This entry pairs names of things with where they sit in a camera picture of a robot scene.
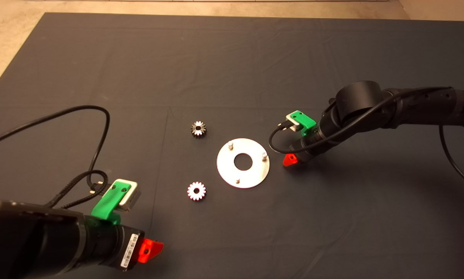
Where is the green right camera mount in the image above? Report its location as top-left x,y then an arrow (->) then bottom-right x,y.
286,111 -> 317,137

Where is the green left camera mount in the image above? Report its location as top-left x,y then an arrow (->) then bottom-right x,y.
91,183 -> 132,226

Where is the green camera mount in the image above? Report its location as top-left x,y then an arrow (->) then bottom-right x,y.
286,111 -> 317,137
91,183 -> 132,226

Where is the small steel planetary gear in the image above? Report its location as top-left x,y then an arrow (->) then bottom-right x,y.
191,121 -> 207,138
187,181 -> 206,202

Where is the thin black right camera cable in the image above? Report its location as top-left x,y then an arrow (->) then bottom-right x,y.
269,86 -> 464,191

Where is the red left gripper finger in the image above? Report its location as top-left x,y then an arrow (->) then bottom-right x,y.
138,238 -> 165,265

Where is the thin black left camera cable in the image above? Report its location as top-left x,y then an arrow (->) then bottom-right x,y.
0,105 -> 111,194

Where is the thin black braided cable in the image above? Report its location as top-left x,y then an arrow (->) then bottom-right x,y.
44,170 -> 109,210

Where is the thin black camera cable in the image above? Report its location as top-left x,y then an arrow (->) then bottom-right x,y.
0,105 -> 111,194
269,86 -> 464,191

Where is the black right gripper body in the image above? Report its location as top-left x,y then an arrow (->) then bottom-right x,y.
290,115 -> 335,164

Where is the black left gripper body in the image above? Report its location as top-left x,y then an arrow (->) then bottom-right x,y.
83,222 -> 145,272

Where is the round metal carrier plate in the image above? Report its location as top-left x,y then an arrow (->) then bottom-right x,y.
217,138 -> 270,189

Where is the dark grey table cloth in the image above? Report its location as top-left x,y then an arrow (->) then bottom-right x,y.
0,12 -> 464,279

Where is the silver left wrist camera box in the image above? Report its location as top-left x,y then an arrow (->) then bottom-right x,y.
114,179 -> 141,212

